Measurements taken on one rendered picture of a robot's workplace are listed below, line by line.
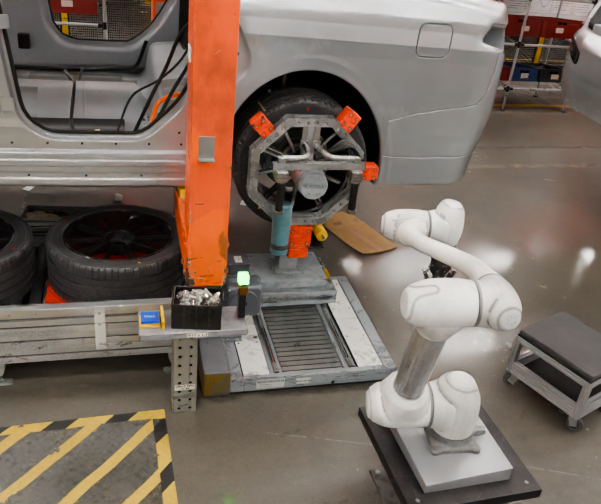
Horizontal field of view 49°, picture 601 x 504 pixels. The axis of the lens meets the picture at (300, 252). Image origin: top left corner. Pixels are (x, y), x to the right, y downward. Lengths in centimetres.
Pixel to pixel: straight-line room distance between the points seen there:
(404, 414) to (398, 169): 149
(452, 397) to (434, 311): 59
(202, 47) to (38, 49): 245
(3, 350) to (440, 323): 194
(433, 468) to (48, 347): 168
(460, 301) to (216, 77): 121
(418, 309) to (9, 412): 189
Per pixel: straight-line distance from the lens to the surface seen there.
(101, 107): 385
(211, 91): 249
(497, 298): 187
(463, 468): 248
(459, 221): 237
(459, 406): 236
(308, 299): 354
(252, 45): 301
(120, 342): 307
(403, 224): 230
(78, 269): 305
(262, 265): 359
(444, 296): 183
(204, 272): 280
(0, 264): 312
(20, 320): 303
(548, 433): 330
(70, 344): 308
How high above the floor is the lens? 205
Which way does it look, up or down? 29 degrees down
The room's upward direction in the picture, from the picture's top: 7 degrees clockwise
